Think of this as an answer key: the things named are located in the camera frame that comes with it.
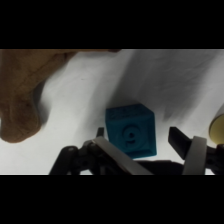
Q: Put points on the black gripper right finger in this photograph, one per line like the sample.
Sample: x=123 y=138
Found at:
x=196 y=156

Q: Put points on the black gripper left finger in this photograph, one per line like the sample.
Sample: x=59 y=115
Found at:
x=96 y=156

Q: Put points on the blue cube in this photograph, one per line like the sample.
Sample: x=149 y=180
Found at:
x=133 y=130

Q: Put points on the yellow plastic cup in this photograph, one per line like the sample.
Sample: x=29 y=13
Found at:
x=218 y=128

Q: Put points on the brown moose plush toy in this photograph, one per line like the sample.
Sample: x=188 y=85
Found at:
x=23 y=90

